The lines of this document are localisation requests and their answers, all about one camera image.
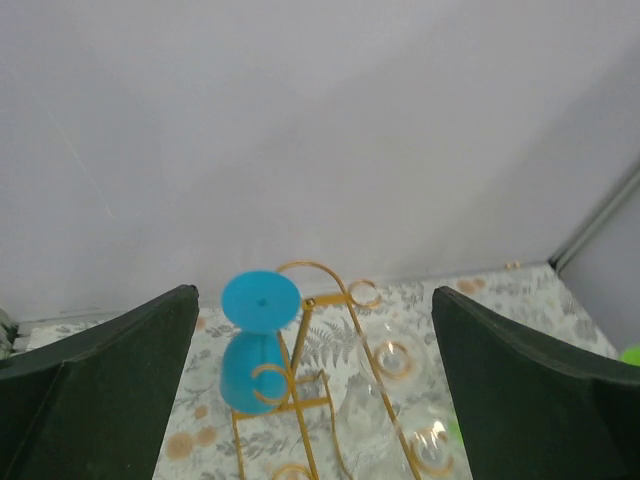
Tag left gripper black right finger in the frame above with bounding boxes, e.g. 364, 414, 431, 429
432, 287, 639, 479

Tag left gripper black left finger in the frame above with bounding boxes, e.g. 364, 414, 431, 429
1, 285, 199, 479

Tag green plastic wine glass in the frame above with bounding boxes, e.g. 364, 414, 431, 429
619, 344, 640, 366
449, 418, 464, 448

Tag clear wine glass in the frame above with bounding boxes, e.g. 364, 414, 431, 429
357, 321, 431, 396
337, 379, 468, 479

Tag blue plastic wine glass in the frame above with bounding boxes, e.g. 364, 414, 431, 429
220, 270, 301, 415

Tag floral patterned table mat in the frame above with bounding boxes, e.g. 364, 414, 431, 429
50, 267, 619, 479

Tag gold wire wine glass rack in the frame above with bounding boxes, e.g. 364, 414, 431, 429
228, 260, 395, 479

